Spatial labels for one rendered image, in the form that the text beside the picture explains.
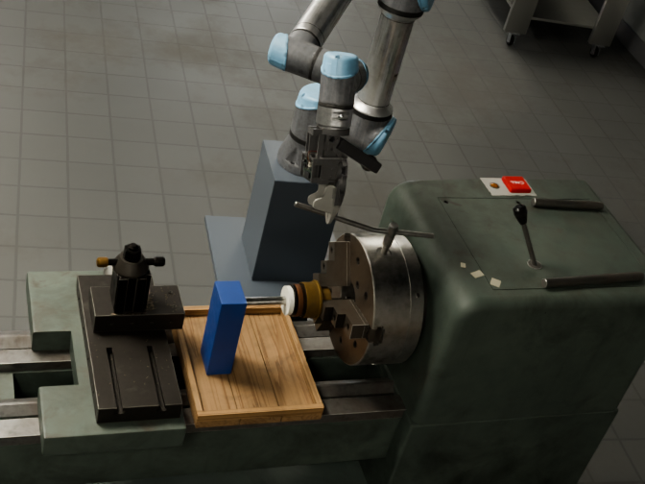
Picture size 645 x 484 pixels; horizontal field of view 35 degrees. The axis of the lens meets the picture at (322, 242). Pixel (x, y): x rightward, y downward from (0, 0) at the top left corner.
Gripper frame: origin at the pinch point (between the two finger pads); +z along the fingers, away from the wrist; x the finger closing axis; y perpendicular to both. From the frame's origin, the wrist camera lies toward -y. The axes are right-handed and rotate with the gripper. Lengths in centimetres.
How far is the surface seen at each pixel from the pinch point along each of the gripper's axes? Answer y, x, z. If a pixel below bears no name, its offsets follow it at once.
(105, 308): 45, -19, 27
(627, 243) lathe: -82, -3, 7
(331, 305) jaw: -4.7, -5.3, 22.5
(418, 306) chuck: -21.7, 4.4, 19.5
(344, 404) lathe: -11.2, -6.0, 48.2
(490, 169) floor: -188, -247, 44
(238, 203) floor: -47, -220, 57
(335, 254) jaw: -7.2, -12.5, 12.6
